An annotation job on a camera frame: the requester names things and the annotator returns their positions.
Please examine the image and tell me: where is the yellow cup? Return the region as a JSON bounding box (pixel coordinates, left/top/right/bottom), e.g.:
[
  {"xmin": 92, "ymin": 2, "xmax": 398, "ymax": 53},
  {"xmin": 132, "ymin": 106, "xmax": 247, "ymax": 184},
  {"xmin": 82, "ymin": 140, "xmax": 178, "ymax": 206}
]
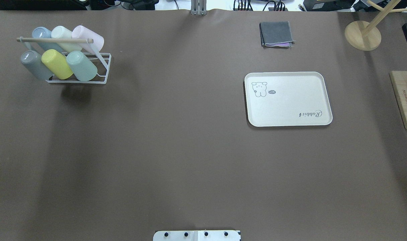
[{"xmin": 41, "ymin": 49, "xmax": 73, "ymax": 80}]

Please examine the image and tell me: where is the wooden board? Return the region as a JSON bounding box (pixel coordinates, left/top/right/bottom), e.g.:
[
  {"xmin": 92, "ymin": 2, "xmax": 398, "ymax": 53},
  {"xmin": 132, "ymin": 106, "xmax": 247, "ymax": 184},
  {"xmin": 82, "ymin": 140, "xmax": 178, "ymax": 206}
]
[{"xmin": 390, "ymin": 71, "xmax": 407, "ymax": 129}]

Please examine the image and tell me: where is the cream rabbit tray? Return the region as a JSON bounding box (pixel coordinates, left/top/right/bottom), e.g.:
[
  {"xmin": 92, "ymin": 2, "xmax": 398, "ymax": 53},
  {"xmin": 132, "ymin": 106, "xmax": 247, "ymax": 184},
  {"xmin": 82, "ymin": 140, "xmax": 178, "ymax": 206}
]
[{"xmin": 244, "ymin": 72, "xmax": 333, "ymax": 128}]

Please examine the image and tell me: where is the folded grey cloth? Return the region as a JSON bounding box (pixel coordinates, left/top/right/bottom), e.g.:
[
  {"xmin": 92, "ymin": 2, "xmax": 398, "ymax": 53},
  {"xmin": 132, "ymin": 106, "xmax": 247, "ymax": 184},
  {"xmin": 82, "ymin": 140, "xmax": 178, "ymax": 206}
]
[{"xmin": 259, "ymin": 21, "xmax": 294, "ymax": 48}]

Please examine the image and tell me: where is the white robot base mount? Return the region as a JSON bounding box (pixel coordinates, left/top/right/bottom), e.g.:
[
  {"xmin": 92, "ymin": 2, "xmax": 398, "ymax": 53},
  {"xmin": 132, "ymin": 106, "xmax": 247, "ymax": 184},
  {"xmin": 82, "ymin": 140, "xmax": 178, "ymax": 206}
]
[{"xmin": 153, "ymin": 230, "xmax": 241, "ymax": 241}]

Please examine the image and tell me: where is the aluminium frame post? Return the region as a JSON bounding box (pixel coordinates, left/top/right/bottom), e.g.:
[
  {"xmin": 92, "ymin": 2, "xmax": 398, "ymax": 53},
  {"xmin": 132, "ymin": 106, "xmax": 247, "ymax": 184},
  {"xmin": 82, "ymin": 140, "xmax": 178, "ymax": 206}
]
[{"xmin": 190, "ymin": 0, "xmax": 207, "ymax": 16}]

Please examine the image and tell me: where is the pink cup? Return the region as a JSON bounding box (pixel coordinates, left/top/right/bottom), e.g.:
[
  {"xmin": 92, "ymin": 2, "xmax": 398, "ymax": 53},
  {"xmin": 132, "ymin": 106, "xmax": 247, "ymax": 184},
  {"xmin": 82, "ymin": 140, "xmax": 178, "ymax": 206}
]
[{"xmin": 71, "ymin": 25, "xmax": 104, "ymax": 54}]

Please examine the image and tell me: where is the cream cup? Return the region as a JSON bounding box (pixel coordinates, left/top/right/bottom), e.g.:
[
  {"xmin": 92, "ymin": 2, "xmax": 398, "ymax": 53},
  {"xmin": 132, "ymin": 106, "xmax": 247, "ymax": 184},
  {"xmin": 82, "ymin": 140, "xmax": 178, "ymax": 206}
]
[{"xmin": 51, "ymin": 25, "xmax": 82, "ymax": 53}]

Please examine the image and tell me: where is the blue cup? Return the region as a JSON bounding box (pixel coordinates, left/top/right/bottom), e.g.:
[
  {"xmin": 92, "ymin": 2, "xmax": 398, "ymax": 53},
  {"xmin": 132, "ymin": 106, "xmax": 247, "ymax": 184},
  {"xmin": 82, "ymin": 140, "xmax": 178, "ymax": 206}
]
[{"xmin": 32, "ymin": 26, "xmax": 63, "ymax": 53}]

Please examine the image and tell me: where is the grey cup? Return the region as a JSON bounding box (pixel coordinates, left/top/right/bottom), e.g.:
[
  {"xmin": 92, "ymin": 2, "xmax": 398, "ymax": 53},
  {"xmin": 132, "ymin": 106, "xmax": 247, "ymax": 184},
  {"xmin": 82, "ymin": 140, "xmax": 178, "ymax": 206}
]
[{"xmin": 20, "ymin": 50, "xmax": 54, "ymax": 81}]

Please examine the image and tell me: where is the green cup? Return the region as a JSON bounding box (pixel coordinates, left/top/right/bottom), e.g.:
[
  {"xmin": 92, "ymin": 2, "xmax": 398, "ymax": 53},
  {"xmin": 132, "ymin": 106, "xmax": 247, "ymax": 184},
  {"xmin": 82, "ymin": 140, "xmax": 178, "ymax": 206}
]
[{"xmin": 66, "ymin": 51, "xmax": 97, "ymax": 81}]

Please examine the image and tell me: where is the wooden mug tree stand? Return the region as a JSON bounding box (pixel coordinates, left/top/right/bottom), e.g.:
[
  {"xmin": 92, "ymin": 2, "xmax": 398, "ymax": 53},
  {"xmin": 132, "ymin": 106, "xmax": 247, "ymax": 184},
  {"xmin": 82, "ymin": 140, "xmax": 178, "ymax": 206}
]
[{"xmin": 344, "ymin": 0, "xmax": 407, "ymax": 51}]

